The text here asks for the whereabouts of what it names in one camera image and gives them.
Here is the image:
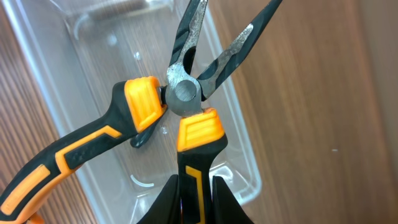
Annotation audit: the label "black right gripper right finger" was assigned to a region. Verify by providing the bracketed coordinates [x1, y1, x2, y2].
[212, 176, 254, 224]

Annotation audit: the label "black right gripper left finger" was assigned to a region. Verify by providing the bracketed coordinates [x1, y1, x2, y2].
[137, 174, 181, 224]

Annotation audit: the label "orange black needle-nose pliers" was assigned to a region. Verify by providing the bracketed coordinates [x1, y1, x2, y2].
[1, 0, 280, 223]

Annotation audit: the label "clear plastic container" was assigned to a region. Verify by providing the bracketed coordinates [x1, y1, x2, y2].
[1, 0, 262, 224]

